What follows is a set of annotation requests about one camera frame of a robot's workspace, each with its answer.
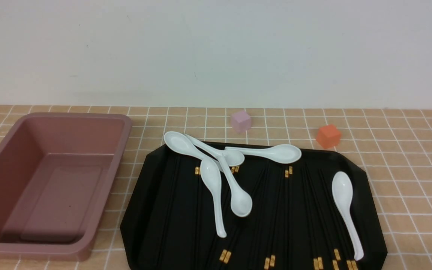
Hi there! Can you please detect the pink cube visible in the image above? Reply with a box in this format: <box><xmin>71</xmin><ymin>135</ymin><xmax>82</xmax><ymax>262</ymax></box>
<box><xmin>230</xmin><ymin>110</ymin><xmax>252</xmax><ymax>133</ymax></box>

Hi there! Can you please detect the white ceramic spoon centre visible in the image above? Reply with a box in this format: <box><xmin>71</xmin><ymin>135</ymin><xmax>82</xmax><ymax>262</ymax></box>
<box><xmin>184</xmin><ymin>134</ymin><xmax>253</xmax><ymax>218</ymax></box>

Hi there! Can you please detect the orange cube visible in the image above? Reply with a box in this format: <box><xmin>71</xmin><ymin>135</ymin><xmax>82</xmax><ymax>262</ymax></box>
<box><xmin>316</xmin><ymin>124</ymin><xmax>342</xmax><ymax>149</ymax></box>

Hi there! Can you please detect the white ceramic spoon right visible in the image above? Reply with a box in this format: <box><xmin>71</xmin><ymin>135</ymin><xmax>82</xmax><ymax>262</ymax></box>
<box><xmin>331</xmin><ymin>171</ymin><xmax>365</xmax><ymax>261</ymax></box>

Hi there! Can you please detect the white ceramic spoon top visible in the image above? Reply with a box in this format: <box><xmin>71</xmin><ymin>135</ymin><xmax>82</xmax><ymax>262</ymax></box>
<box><xmin>225</xmin><ymin>144</ymin><xmax>302</xmax><ymax>164</ymax></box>

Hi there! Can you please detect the black serving tray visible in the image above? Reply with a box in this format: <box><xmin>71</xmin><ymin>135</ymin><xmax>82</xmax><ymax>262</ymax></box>
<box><xmin>120</xmin><ymin>145</ymin><xmax>388</xmax><ymax>270</ymax></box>

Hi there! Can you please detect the white ceramic spoon long handle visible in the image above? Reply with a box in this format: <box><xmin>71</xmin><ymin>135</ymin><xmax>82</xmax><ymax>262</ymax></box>
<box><xmin>199</xmin><ymin>158</ymin><xmax>227</xmax><ymax>238</ymax></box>

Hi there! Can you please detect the white ceramic spoon far left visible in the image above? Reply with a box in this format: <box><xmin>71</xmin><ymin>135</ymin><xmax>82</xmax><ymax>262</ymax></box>
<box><xmin>163</xmin><ymin>131</ymin><xmax>245</xmax><ymax>167</ymax></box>

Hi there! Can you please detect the pink plastic bin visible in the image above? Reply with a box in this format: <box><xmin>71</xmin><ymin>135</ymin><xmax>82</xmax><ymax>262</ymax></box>
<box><xmin>0</xmin><ymin>112</ymin><xmax>132</xmax><ymax>261</ymax></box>

